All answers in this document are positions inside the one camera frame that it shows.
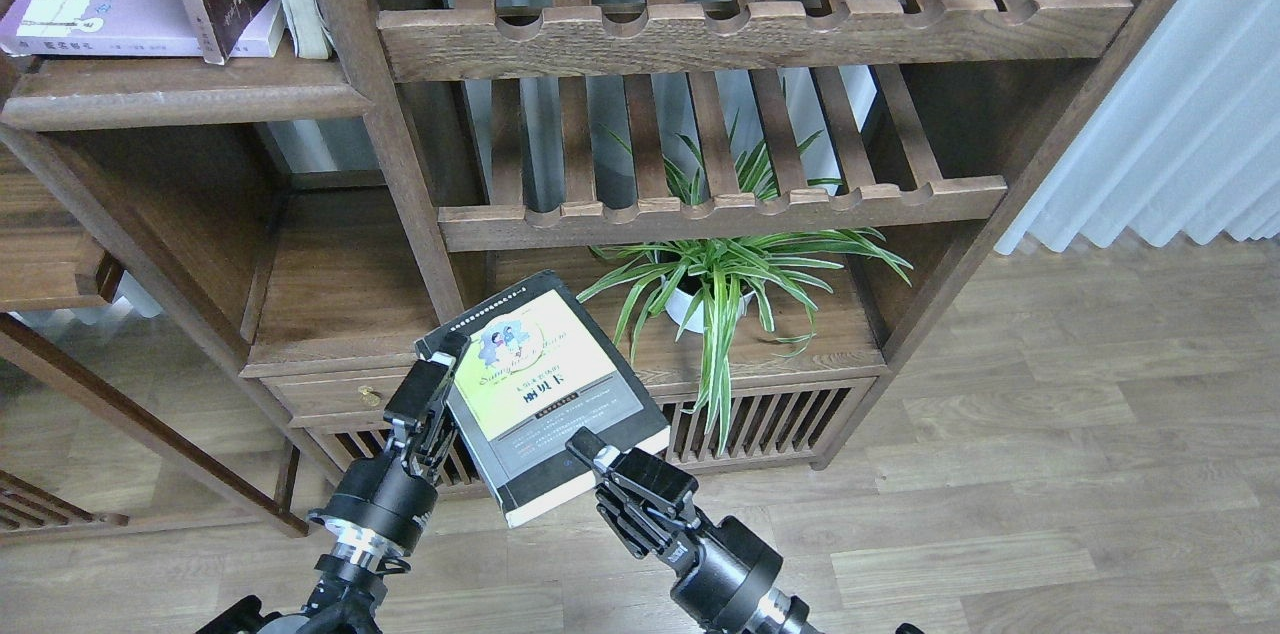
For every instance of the pale lavender book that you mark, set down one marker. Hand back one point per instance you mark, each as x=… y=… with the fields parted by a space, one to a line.
x=123 y=28

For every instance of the white curtain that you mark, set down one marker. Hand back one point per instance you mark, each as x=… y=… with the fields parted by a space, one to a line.
x=1187 y=143

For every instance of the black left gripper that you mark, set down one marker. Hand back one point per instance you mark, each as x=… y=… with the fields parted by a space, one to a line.
x=384 y=502

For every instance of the green spider plant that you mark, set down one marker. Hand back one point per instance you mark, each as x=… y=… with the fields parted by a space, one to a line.
x=732 y=271

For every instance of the white plant pot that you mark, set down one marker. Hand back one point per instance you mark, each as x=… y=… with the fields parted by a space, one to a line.
x=679 y=306

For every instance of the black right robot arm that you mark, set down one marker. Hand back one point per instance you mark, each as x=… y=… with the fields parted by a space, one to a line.
x=790 y=614

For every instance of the brass drawer knob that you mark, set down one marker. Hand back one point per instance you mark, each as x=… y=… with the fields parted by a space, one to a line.
x=370 y=398

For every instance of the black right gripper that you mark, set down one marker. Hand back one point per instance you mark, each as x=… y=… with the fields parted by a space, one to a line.
x=724 y=572

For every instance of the yellow and black book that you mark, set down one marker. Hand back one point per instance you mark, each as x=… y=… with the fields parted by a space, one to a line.
x=537 y=368

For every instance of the dark wooden bookshelf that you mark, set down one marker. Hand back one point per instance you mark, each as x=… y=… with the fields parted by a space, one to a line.
x=304 y=220

